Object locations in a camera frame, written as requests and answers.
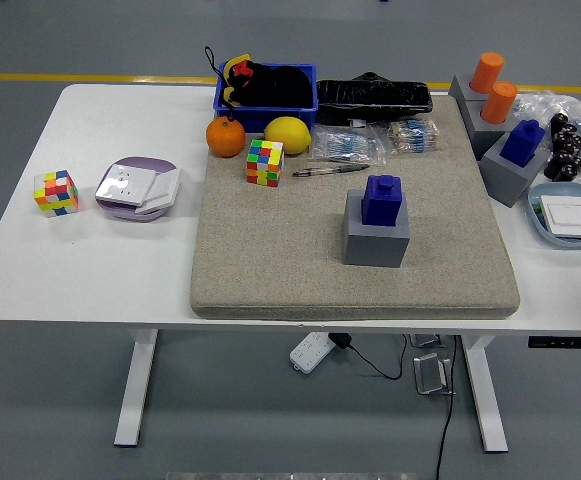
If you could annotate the blue seal stamp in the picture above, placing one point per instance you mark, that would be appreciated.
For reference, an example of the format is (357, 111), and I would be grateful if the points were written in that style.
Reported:
(382, 202)
(522, 142)

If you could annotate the grey square-hole seal holder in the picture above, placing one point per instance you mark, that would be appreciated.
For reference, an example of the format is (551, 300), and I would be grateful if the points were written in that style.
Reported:
(500, 180)
(375, 247)

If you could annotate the grey round-hole seal holder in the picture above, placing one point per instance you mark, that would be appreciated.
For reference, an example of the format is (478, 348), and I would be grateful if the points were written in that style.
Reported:
(480, 135)
(460, 90)

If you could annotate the orange cylinder seal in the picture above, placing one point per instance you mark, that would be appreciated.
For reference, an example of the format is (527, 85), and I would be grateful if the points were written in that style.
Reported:
(487, 72)
(499, 102)

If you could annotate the grey-brown mat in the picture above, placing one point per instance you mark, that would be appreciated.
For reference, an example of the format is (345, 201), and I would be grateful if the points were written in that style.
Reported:
(270, 250)

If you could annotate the clear ballpoint pen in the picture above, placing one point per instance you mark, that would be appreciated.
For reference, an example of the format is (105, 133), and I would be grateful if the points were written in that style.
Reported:
(330, 170)

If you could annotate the four-by-four colourful puzzle cube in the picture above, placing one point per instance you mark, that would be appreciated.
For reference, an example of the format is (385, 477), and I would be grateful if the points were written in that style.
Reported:
(265, 162)

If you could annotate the yellow lemon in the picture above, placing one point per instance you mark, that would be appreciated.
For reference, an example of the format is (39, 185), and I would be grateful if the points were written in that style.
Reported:
(288, 135)

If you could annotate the bag of blue resistors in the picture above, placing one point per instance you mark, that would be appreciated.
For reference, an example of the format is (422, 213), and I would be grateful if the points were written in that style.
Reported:
(345, 145)

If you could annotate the white power strip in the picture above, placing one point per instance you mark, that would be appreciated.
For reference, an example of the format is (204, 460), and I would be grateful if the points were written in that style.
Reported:
(311, 352)

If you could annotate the orange fruit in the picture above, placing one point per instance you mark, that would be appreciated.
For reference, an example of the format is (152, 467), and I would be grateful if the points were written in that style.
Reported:
(226, 137)

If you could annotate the blue plastic bin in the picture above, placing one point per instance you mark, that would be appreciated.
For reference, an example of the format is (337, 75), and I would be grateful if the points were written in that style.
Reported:
(270, 117)

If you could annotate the black pouch with yellow trim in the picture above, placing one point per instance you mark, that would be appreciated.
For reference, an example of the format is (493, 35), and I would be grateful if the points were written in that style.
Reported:
(275, 87)

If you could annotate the bag of tan resistors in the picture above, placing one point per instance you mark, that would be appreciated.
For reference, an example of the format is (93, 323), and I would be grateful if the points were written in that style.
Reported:
(414, 136)

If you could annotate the black keyboard in plastic wrap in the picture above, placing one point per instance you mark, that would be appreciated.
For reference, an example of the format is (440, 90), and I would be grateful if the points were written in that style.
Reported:
(375, 100)

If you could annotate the purple plate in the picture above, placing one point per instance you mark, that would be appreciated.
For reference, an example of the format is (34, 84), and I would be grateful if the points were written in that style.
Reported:
(140, 162)

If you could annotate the white table leg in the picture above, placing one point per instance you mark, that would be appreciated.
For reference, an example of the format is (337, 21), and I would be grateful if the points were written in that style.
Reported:
(135, 390)
(487, 400)

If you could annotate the three-by-three colourful puzzle cube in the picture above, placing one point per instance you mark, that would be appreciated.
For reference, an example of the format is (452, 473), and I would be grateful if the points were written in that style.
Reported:
(56, 194)

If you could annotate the small black cylinder cap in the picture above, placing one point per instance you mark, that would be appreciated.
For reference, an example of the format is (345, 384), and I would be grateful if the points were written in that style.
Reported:
(561, 122)
(572, 170)
(569, 132)
(554, 170)
(565, 156)
(577, 142)

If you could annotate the light blue plate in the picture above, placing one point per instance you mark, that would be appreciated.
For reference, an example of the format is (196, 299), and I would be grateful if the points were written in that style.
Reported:
(565, 190)

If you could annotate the crumpled clear plastic bag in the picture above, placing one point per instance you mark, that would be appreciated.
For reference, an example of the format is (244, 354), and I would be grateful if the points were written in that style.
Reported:
(545, 105)

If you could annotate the black table control panel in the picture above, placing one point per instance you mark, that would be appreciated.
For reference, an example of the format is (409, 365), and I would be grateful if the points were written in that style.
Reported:
(567, 343)

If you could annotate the white switch panel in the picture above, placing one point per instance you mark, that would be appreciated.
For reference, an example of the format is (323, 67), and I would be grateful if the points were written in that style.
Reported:
(570, 215)
(165, 187)

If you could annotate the small metal floor bracket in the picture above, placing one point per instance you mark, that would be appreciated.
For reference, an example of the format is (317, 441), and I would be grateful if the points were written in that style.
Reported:
(425, 341)

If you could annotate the white wall socket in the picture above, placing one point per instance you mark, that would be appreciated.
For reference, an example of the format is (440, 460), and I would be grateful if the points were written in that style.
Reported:
(125, 184)

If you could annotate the large metal floor bracket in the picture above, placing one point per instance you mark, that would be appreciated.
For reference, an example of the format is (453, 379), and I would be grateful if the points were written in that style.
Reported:
(430, 375)

